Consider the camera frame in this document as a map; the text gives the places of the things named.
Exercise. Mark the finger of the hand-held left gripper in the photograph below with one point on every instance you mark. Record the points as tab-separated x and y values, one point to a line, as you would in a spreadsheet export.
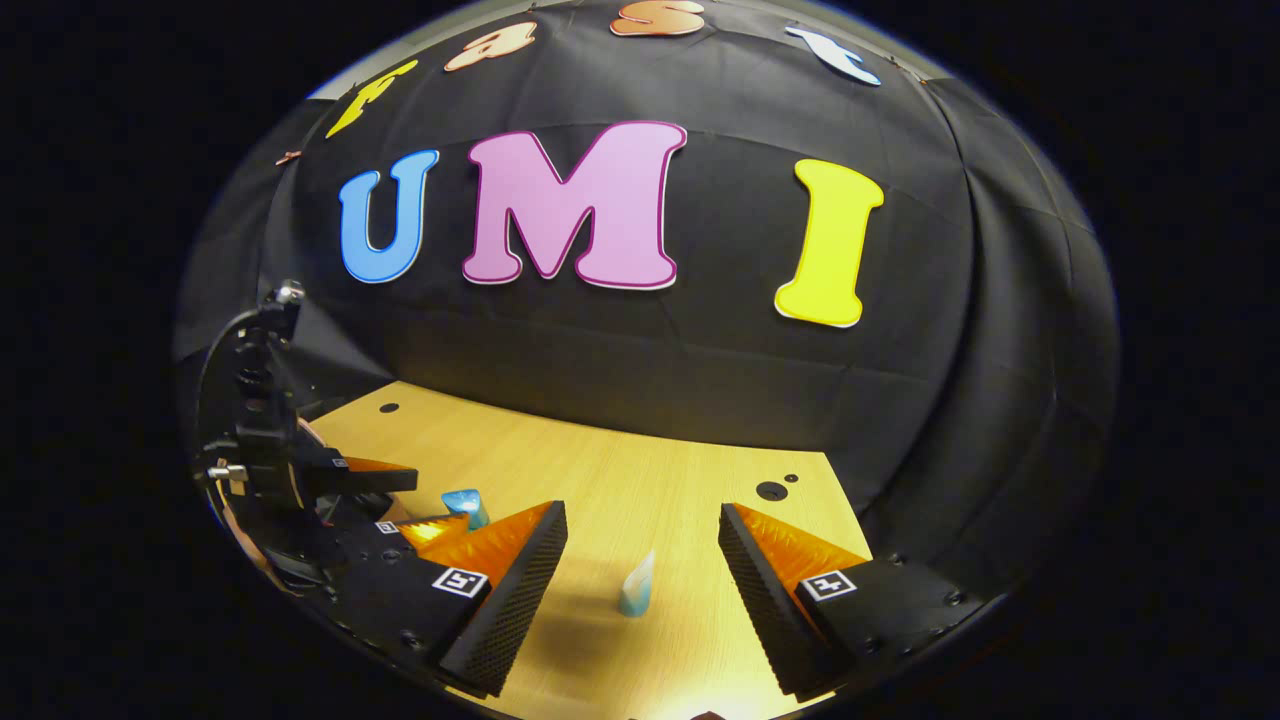
385	532
370	480

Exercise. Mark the blue capped clear bottle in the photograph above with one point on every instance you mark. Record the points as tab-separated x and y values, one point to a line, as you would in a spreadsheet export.
466	505

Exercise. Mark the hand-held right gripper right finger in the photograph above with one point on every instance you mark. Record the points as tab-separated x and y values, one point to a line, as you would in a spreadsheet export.
765	600

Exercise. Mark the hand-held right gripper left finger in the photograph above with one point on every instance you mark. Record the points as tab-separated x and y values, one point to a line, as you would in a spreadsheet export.
515	600

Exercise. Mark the white teal squeeze tube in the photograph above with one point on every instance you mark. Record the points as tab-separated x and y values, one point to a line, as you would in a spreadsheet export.
637	590

